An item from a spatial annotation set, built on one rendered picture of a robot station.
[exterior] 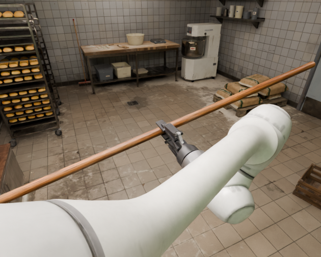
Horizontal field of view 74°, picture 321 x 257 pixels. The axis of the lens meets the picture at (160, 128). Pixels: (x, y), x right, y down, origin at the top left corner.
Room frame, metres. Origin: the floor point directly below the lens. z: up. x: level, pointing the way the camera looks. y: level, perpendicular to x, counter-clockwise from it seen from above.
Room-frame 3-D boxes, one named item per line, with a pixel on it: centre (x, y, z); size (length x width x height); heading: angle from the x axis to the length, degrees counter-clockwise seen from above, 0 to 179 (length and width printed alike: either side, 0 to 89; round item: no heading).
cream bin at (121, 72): (5.17, 0.95, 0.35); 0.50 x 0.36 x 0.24; 26
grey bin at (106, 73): (5.00, 1.33, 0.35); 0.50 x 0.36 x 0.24; 24
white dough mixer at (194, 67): (5.59, -0.95, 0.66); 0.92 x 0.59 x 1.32; 114
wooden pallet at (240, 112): (4.00, -1.80, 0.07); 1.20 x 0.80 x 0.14; 114
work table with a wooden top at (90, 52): (5.29, 0.70, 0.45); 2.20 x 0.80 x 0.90; 114
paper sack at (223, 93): (4.04, -1.45, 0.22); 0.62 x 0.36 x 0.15; 119
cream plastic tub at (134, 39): (5.42, 0.59, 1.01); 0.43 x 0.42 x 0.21; 114
